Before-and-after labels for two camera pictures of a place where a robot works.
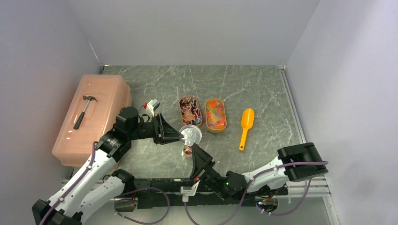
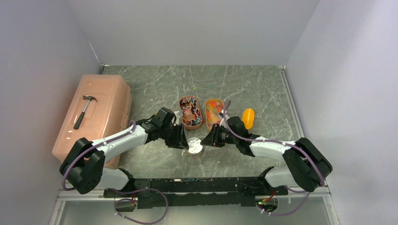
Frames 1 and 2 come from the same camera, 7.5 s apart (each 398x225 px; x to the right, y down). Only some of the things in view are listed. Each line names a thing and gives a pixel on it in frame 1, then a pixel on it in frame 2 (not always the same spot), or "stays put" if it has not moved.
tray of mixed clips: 190,110 stays put
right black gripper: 202,161 -> 212,138
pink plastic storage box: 92,113 stays put
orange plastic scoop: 247,121 stays put
